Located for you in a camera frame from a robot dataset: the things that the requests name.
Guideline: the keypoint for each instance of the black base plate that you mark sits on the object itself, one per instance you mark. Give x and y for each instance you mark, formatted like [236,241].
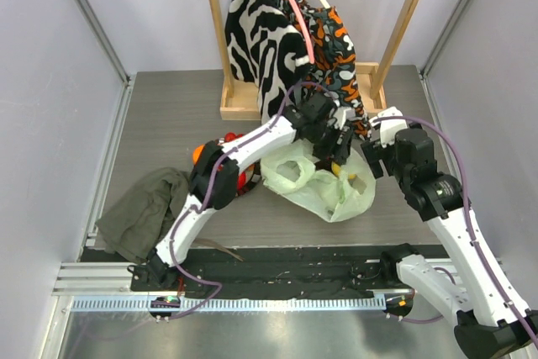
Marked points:
[281,273]

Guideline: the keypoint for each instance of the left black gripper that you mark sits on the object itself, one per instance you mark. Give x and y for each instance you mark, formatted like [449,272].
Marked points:
[334,151]

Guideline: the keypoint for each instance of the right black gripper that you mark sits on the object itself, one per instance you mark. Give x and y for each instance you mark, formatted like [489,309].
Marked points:
[374,153]

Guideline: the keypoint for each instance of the orange grey patterned garment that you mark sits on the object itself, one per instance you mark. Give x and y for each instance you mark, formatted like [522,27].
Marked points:
[335,60]

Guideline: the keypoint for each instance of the yellow fake fruit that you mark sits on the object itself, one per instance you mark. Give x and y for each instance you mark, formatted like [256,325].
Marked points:
[336,169]

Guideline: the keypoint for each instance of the avocado print plastic bag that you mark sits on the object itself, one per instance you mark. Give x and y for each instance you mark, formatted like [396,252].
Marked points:
[291,172]

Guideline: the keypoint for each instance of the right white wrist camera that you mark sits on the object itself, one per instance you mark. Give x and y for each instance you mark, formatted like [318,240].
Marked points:
[388,122]

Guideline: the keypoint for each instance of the olive green cloth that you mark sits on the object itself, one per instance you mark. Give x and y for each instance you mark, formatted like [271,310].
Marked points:
[141,218]

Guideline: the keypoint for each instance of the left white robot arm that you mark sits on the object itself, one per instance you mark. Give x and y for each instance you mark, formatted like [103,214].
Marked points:
[212,186]

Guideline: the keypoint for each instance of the red fake apple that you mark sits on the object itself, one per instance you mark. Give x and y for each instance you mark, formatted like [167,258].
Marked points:
[243,179]

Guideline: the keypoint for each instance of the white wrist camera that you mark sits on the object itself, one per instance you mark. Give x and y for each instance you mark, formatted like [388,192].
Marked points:
[388,122]
[341,116]

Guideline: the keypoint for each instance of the striped rim ceramic plate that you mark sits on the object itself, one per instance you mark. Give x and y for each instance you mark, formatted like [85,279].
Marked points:
[255,174]

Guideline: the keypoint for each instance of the black white zebra garment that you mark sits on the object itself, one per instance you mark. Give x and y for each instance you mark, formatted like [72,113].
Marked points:
[267,48]

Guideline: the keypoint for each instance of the orange fake fruit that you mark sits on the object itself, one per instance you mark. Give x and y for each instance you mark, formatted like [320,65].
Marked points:
[197,153]

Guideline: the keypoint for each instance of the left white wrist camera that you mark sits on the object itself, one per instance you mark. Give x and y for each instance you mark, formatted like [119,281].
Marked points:
[341,116]

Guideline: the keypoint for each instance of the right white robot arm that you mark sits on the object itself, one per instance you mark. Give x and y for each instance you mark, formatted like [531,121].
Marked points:
[488,317]

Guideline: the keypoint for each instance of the white slotted cable duct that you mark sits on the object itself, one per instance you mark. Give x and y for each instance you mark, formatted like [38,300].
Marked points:
[147,303]

